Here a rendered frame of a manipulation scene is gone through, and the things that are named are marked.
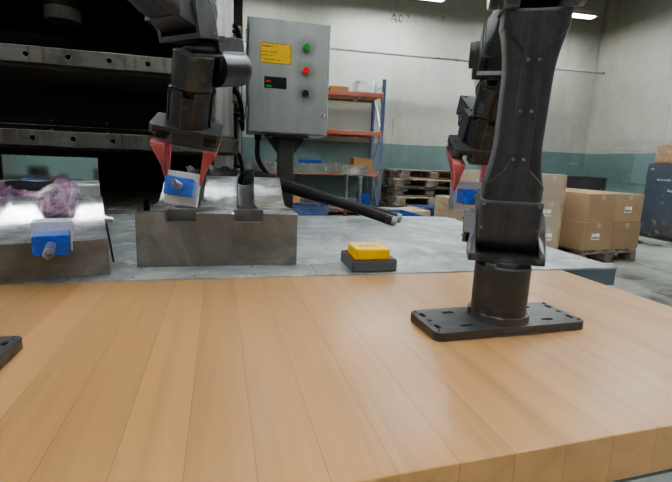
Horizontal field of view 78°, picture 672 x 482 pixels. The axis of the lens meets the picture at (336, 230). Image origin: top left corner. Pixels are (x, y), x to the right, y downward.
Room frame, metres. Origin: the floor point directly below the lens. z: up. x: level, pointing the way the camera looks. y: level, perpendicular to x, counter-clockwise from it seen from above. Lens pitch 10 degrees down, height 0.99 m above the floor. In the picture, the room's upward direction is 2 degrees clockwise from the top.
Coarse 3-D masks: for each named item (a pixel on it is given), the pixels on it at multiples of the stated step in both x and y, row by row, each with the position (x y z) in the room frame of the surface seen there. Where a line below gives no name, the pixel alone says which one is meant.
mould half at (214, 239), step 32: (224, 192) 0.92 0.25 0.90; (256, 192) 0.94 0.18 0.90; (160, 224) 0.66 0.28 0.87; (192, 224) 0.67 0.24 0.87; (224, 224) 0.68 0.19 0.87; (256, 224) 0.69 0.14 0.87; (288, 224) 0.71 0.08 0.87; (160, 256) 0.66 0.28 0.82; (192, 256) 0.67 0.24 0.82; (224, 256) 0.68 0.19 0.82; (256, 256) 0.70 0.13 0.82; (288, 256) 0.71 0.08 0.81
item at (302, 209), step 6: (294, 204) 4.82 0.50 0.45; (300, 204) 4.84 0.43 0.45; (306, 204) 4.85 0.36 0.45; (312, 204) 4.87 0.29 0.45; (318, 204) 4.88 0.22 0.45; (324, 204) 4.75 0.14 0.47; (294, 210) 4.41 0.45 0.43; (300, 210) 4.44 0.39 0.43; (306, 210) 4.46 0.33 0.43; (312, 210) 4.47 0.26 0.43; (318, 210) 4.49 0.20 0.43; (324, 210) 4.51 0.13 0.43
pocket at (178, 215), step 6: (168, 210) 0.70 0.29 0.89; (174, 210) 0.71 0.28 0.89; (180, 210) 0.71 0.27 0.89; (186, 210) 0.71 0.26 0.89; (192, 210) 0.71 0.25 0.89; (198, 210) 0.72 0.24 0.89; (168, 216) 0.70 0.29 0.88; (174, 216) 0.71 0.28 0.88; (180, 216) 0.71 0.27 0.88; (186, 216) 0.71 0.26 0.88; (192, 216) 0.71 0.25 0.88
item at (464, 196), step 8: (464, 184) 0.80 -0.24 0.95; (472, 184) 0.80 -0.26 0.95; (480, 184) 0.81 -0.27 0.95; (456, 192) 0.80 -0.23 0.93; (464, 192) 0.76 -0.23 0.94; (472, 192) 0.76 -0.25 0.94; (456, 200) 0.80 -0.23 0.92; (464, 200) 0.76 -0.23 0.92; (472, 200) 0.76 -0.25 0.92; (456, 208) 0.80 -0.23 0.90; (464, 208) 0.80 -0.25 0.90
